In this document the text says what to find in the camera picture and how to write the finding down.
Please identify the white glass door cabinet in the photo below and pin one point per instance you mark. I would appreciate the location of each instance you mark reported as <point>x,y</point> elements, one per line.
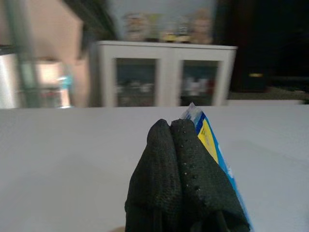
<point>166,72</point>

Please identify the blue capped bottle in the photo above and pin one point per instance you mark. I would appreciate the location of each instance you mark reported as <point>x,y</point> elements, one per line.
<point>65,89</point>

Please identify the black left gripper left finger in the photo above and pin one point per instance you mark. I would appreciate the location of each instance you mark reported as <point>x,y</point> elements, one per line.
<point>155,174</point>

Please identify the blue and yellow packet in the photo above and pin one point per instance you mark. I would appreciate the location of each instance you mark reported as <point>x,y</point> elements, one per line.
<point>210,142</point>

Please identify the dark wooden furniture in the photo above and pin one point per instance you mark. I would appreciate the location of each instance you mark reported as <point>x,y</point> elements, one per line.
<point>265,43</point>

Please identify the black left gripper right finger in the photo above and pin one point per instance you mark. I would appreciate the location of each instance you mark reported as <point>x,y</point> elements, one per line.
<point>205,183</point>

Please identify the steel fridge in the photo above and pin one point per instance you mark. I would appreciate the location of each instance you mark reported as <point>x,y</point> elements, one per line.
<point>8,77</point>

